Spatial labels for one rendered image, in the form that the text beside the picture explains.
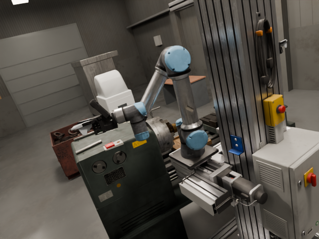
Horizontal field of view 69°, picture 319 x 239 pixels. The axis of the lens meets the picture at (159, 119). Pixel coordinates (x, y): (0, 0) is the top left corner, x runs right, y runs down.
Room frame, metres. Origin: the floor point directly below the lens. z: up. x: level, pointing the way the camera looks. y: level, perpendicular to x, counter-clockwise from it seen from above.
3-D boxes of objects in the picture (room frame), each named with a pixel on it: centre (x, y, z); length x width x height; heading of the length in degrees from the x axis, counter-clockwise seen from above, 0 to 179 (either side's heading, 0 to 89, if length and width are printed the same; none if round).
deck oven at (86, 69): (7.27, 1.40, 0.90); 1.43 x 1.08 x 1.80; 25
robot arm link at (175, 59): (1.14, -0.15, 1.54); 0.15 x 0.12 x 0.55; 5
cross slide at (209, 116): (2.09, -0.56, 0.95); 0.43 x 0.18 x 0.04; 21
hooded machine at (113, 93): (5.16, 0.83, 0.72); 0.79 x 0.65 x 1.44; 29
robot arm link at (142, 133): (1.13, 0.11, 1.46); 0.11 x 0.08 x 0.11; 5
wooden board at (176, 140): (1.97, -0.19, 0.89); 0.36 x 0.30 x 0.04; 21
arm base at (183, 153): (1.27, -0.14, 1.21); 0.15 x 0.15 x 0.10
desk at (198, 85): (6.01, -0.82, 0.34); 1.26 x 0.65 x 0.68; 23
